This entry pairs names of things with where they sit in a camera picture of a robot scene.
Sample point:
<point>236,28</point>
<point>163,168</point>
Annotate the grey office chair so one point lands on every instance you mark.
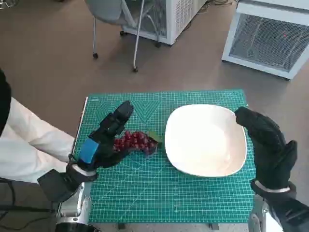
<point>111,12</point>

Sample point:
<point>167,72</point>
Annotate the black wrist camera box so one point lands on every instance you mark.
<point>55,184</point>
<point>289,215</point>

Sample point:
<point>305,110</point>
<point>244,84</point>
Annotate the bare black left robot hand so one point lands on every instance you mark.
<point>106,128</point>

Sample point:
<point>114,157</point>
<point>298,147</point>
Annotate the green cutting mat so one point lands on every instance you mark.
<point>149,188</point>

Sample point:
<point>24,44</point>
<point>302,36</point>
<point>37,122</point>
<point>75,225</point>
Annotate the red toy grape bunch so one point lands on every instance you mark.
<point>135,141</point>

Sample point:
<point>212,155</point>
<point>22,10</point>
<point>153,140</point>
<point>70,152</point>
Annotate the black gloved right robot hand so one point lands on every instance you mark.
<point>268,145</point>

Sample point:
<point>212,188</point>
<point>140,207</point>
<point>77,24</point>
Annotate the white mesh cabinet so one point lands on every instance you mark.
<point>265,38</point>
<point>176,17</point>

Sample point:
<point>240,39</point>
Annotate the person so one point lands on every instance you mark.
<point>29,140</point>

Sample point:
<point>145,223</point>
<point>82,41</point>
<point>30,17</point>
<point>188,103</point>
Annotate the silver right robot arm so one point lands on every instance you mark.
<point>259,212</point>

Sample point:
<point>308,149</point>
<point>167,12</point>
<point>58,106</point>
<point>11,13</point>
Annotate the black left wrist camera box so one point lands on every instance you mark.
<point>55,184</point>

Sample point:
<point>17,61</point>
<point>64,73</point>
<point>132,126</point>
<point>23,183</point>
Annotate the white square plate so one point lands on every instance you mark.
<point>205,142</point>

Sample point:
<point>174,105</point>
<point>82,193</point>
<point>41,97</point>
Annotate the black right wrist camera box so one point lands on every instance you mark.
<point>289,215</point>

